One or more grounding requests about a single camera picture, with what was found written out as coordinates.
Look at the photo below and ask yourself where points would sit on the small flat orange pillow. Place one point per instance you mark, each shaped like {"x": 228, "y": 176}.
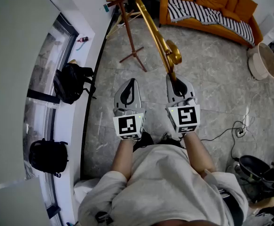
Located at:
{"x": 230, "y": 14}

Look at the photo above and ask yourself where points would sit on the narrow orange sofa cushion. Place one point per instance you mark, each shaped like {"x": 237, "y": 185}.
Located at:
{"x": 232, "y": 3}

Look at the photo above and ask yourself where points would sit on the dark bottle with red label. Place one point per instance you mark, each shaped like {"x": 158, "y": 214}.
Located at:
{"x": 83, "y": 39}

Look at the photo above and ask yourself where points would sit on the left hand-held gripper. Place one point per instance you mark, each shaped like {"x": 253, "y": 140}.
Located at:
{"x": 127, "y": 126}

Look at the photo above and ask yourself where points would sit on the white power strip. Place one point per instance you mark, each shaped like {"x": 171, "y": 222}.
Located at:
{"x": 240, "y": 131}

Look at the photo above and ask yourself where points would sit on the teal plastic tag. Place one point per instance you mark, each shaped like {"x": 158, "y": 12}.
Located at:
{"x": 106, "y": 8}

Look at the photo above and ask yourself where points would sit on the orange sofa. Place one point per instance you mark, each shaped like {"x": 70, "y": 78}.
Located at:
{"x": 221, "y": 30}

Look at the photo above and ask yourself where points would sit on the black window frame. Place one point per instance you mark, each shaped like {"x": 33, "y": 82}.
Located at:
{"x": 42, "y": 96}

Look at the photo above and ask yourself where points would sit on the black backpack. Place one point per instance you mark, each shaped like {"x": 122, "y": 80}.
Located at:
{"x": 48, "y": 156}
{"x": 72, "y": 83}

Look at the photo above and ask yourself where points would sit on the gold metal hanger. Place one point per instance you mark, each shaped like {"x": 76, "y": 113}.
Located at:
{"x": 151, "y": 27}

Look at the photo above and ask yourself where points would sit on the light wooden hanger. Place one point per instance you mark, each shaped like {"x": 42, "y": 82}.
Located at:
{"x": 116, "y": 23}

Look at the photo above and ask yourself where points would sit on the black white striped blanket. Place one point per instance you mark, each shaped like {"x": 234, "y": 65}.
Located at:
{"x": 198, "y": 10}

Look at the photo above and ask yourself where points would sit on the person's grey shirt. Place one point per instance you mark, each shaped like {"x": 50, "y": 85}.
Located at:
{"x": 162, "y": 185}

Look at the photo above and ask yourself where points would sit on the beige round basket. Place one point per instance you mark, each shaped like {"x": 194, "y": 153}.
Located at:
{"x": 259, "y": 65}

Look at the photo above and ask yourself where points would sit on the black chair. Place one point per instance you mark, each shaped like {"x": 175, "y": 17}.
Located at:
{"x": 254, "y": 166}

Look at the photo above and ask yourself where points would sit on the person's left forearm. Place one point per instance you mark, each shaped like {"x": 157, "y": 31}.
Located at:
{"x": 122, "y": 159}

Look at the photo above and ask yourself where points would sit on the teal ribbon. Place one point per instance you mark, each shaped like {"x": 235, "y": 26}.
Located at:
{"x": 80, "y": 47}

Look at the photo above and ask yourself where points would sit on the tan rounded dish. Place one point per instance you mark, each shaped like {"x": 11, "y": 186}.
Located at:
{"x": 72, "y": 61}

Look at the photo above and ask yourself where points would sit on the person's dark shoe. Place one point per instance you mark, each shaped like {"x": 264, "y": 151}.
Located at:
{"x": 174, "y": 141}
{"x": 145, "y": 141}

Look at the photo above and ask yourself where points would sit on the brown wooden coat rack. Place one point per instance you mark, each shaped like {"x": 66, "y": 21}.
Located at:
{"x": 127, "y": 25}

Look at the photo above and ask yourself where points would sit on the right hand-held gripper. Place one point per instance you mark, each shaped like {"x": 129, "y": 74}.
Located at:
{"x": 186, "y": 116}

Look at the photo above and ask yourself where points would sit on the person's right forearm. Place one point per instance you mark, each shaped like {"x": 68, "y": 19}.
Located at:
{"x": 200, "y": 154}

